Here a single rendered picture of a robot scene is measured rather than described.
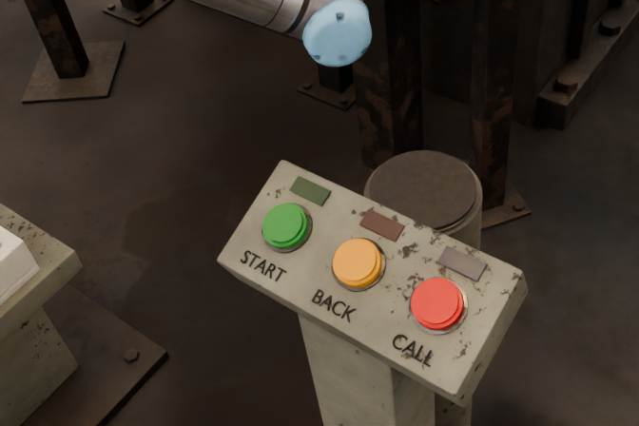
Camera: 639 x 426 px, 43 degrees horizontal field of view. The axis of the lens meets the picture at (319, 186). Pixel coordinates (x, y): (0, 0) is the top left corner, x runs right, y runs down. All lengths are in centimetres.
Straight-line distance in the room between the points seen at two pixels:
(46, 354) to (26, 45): 100
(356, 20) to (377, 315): 35
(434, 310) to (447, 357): 4
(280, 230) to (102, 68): 131
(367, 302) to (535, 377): 68
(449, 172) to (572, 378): 56
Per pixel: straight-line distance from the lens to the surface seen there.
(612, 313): 139
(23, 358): 130
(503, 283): 64
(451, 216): 80
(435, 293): 63
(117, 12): 212
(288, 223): 69
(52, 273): 115
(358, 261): 66
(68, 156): 177
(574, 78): 163
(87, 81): 193
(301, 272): 68
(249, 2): 87
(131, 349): 137
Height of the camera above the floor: 113
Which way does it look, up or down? 47 degrees down
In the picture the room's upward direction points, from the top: 9 degrees counter-clockwise
